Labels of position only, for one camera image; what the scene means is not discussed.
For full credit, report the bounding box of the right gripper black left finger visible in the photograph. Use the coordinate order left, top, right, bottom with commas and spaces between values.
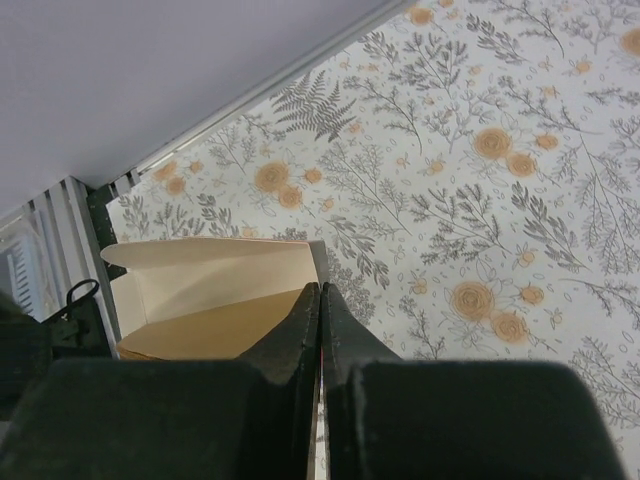
1, 283, 320, 479

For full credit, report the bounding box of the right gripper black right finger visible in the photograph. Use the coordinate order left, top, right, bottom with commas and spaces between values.
320, 283, 625, 479

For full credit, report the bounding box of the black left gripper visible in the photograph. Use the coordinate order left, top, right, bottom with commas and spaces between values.
1, 279, 111, 415

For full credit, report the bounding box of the orange coffee filter box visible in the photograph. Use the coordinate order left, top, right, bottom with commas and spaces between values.
101, 237, 329, 348

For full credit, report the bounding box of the brown paper coffee filter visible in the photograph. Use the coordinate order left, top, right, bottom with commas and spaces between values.
117, 290, 301, 360

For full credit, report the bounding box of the floral patterned tablecloth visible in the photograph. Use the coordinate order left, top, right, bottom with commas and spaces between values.
107, 0, 640, 431

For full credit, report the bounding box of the aluminium frame rail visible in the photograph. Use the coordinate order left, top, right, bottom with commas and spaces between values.
0, 0, 421, 301

